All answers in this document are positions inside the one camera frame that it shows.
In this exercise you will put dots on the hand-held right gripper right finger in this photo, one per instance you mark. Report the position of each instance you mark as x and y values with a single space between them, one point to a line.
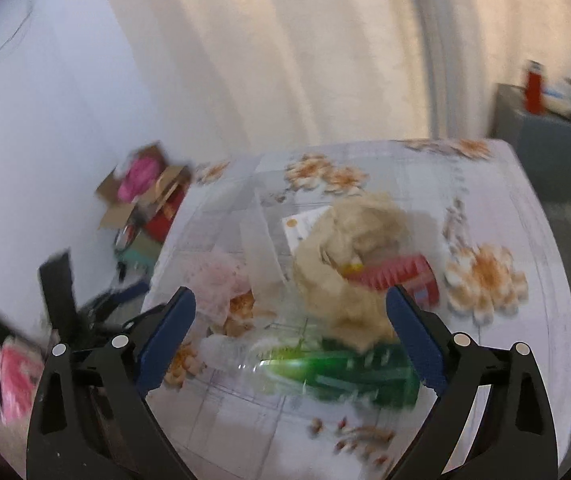
415 340

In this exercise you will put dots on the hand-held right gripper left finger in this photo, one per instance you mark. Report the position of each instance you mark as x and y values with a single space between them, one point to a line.
165 340

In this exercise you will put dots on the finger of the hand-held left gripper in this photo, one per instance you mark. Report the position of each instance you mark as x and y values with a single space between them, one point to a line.
125 295

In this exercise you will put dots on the red ribbed box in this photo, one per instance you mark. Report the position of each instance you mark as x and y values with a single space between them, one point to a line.
405 272

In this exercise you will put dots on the green plastic bottle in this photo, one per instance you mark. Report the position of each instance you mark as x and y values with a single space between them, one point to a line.
355 375

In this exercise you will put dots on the pink mesh wrapper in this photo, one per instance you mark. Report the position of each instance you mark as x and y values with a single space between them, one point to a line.
215 280

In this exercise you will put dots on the clear plastic bag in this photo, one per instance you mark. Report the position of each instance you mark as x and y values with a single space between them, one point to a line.
260 250

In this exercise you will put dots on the yellow cardboard box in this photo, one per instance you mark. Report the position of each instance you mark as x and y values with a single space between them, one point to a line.
300 225

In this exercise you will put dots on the brown cardboard box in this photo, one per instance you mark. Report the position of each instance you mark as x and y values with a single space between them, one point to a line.
115 215

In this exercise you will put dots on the red gift bag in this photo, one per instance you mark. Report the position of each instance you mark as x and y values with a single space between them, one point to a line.
163 220

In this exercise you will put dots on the pink printed cloth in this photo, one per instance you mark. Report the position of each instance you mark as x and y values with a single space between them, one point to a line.
5 380

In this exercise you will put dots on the pink fluffy bundle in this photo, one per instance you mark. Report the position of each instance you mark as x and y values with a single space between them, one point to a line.
138 177

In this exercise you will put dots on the grey cabinet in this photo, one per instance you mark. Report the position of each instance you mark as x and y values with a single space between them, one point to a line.
540 150

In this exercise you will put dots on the cream curtain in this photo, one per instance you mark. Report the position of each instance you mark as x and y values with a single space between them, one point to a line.
265 60
505 20

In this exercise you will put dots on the red container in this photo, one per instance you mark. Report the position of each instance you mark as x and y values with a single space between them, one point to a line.
534 92

